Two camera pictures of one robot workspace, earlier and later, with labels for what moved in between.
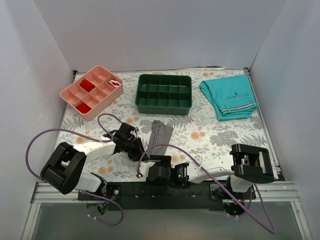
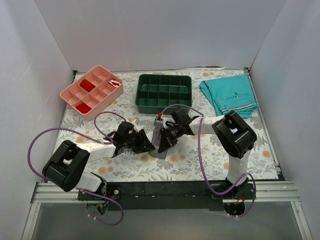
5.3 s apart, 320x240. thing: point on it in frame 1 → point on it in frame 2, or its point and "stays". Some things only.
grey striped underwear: (161, 134) stays
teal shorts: (233, 97) stays
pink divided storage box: (90, 94) stays
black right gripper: (152, 171) → (169, 136)
